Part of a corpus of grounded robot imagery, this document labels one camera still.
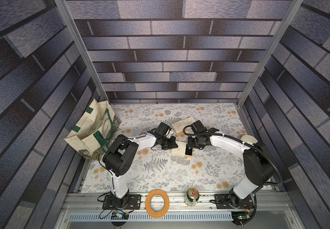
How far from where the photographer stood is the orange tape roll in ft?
2.30

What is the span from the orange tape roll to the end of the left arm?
0.24 m

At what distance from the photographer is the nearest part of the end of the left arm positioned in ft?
2.52
